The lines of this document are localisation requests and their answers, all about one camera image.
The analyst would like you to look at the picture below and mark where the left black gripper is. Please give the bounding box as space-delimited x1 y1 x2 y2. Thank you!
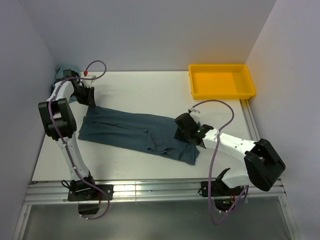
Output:
71 85 97 107

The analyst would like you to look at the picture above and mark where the dark teal t-shirt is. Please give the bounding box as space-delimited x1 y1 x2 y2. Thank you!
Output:
78 106 200 166

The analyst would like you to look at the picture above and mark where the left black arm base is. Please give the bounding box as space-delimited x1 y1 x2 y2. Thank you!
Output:
67 184 114 217

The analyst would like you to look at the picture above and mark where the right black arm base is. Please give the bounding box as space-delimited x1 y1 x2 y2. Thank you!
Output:
211 180 244 212

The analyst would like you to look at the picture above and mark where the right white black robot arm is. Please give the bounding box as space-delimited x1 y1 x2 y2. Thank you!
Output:
174 113 286 195

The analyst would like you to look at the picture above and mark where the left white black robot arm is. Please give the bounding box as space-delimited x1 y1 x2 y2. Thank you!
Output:
38 69 98 200

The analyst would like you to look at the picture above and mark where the light blue crumpled t-shirt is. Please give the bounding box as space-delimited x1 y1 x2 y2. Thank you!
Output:
46 65 80 103

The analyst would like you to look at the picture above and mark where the yellow plastic tray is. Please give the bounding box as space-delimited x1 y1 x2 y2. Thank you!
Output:
188 64 256 100

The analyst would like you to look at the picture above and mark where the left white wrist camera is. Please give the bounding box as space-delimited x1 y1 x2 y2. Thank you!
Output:
80 70 96 88

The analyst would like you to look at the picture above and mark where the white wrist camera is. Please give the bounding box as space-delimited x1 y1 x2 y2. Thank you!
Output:
188 107 201 124
80 70 96 88

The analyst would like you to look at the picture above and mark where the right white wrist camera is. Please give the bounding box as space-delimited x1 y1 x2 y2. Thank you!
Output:
188 107 201 124

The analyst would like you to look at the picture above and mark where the aluminium front rail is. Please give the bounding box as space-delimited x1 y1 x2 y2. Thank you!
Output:
23 180 287 206

